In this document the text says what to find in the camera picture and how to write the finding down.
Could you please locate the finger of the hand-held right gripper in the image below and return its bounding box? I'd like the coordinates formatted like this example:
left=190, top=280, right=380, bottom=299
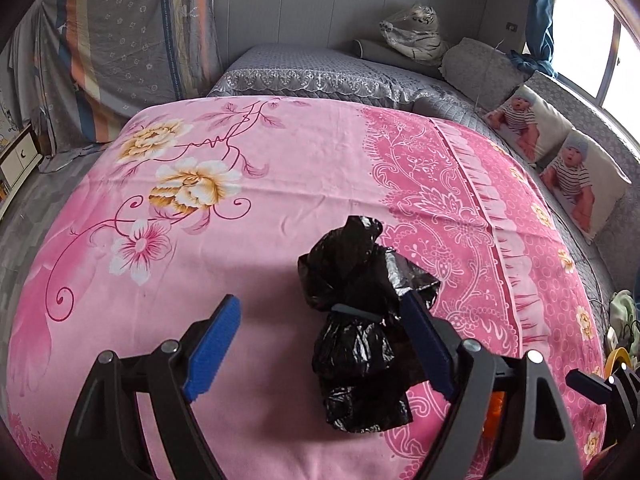
left=566, top=362, right=640, bottom=413

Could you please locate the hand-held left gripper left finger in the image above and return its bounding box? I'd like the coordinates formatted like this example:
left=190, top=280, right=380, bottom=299
left=57, top=294, right=242, bottom=480

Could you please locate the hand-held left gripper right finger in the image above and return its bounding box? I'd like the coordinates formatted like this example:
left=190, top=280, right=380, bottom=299
left=400, top=290, right=583, bottom=480

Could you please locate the yellow trash bin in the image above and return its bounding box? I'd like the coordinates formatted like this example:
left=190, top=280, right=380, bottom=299
left=602, top=346, right=637, bottom=378

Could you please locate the black plastic bag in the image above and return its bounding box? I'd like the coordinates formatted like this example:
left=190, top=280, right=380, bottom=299
left=298, top=215, right=442, bottom=434

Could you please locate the light green cloth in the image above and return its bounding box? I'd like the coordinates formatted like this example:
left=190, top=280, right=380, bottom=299
left=607, top=290, right=637, bottom=333

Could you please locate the baby print pillow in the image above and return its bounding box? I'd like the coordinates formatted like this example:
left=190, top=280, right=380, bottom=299
left=484, top=85, right=573, bottom=163
left=540, top=130, right=632, bottom=243

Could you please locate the pink floral bedsheet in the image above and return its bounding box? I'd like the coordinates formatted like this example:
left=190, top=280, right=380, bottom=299
left=5, top=95, right=608, bottom=480

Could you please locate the white tv cabinet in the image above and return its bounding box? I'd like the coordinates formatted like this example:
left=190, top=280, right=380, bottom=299
left=0, top=125, right=43, bottom=206

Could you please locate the grey sofa cushion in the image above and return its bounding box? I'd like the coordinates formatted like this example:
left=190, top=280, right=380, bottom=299
left=441, top=37, right=526, bottom=93

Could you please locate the grey bolster pillow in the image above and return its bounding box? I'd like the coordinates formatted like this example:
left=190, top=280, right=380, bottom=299
left=352, top=39, right=443, bottom=78

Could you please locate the grey quilted sofa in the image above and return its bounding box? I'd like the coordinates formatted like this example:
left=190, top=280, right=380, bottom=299
left=207, top=42, right=640, bottom=311

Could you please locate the white tiger plush toy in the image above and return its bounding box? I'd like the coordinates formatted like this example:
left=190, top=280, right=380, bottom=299
left=378, top=4, right=449, bottom=63

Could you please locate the wardrobe under striped cloth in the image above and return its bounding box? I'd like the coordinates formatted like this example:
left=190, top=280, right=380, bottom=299
left=35, top=0, right=223, bottom=143

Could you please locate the window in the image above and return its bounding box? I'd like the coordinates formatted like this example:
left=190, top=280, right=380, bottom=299
left=552, top=0, right=640, bottom=116

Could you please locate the white hanging cloth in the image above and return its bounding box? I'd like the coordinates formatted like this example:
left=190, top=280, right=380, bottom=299
left=7, top=10, right=46, bottom=126

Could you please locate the blue curtain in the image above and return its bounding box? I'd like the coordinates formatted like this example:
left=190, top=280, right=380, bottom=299
left=510, top=0, right=557, bottom=78

